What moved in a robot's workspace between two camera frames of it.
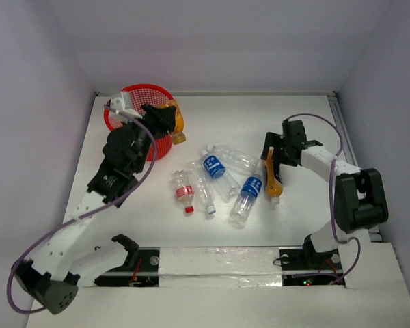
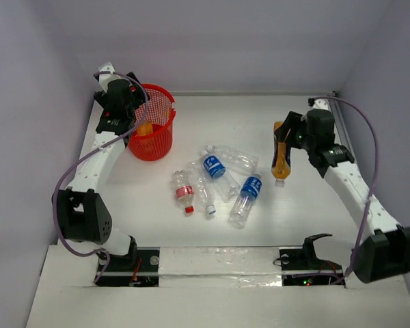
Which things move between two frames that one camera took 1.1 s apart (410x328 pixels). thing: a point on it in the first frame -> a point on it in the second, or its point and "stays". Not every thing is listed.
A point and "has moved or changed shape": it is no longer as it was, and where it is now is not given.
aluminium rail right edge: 374,233 stays
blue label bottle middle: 214,169 stays
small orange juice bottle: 178,135 has moved or changed shape
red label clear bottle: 184,188 stays
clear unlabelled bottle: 235,159 stays
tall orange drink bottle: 274,188 has moved or changed shape
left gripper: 154,116 -> 133,85
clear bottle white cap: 197,172 stays
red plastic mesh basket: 143,95 stays
